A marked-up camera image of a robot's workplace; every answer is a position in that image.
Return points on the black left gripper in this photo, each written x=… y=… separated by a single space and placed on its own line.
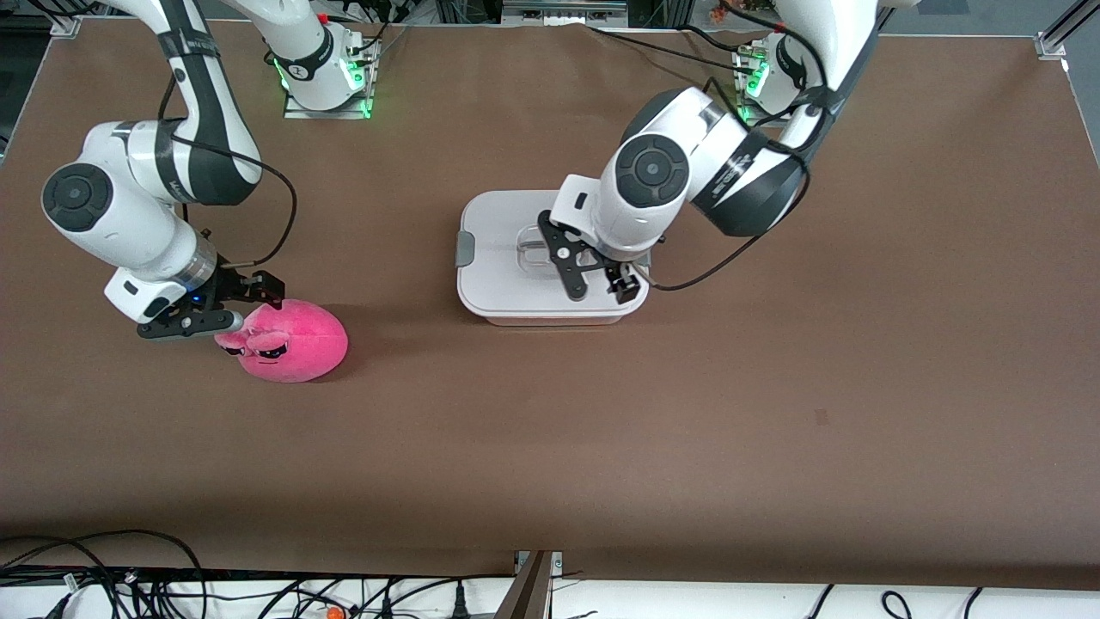
x=618 y=277

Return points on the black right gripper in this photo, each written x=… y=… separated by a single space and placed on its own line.
x=230 y=285

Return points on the pink plush toy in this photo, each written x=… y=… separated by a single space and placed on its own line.
x=301 y=344

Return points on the white box lid grey latches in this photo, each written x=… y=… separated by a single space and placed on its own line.
x=498 y=284

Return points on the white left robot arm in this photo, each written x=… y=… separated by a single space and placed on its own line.
x=687 y=120

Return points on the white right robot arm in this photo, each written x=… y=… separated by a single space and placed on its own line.
x=129 y=223

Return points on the brown table cover sheet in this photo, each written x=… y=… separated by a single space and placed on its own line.
x=601 y=430

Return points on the small orange figure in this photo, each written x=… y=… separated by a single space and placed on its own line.
x=720 y=10

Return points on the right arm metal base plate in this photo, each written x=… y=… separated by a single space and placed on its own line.
x=344 y=113

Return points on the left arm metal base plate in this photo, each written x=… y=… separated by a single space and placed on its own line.
x=756 y=120

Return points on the aluminium frame profile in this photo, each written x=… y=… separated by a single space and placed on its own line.
x=67 y=26
x=1053 y=43

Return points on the aluminium table edge rail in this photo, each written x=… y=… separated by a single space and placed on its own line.
x=1084 y=94

